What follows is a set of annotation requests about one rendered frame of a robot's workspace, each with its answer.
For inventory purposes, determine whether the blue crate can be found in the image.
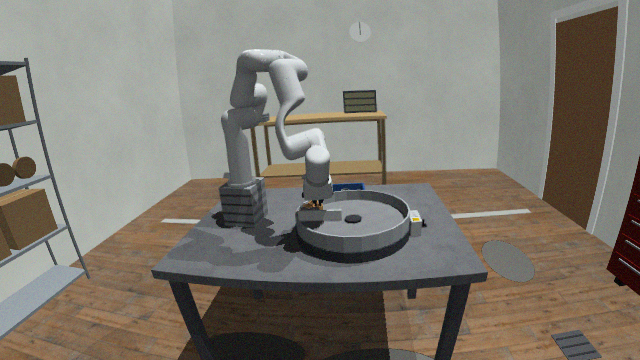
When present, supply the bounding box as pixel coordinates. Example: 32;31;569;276
332;183;365;192

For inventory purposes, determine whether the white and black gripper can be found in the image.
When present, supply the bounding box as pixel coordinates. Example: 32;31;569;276
302;174;334;207

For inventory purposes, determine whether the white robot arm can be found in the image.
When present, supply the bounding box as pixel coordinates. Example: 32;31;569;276
221;49;330;187

